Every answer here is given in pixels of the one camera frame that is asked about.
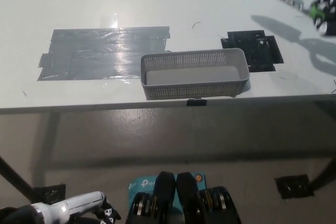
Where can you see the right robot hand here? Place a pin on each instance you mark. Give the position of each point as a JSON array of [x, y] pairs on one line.
[[326, 14]]

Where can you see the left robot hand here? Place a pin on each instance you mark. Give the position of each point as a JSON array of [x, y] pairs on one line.
[[78, 203]]

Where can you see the black tape patch on desk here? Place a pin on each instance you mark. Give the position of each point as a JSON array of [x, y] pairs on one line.
[[257, 51]]

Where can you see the black floor tape patch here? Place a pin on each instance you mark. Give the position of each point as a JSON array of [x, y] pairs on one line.
[[48, 193], [292, 187]]

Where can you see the teal router box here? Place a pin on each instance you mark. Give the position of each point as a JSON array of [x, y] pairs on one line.
[[141, 184]]

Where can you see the black table leg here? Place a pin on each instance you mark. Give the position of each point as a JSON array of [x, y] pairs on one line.
[[325, 172], [14, 176]]

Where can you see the grey perforated plastic basket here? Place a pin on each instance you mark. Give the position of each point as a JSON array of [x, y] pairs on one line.
[[183, 93]]

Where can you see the small black tape strip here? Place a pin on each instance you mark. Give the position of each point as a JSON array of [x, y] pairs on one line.
[[197, 102]]

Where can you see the grey duct tape patch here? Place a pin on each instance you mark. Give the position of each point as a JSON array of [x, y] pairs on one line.
[[92, 56]]

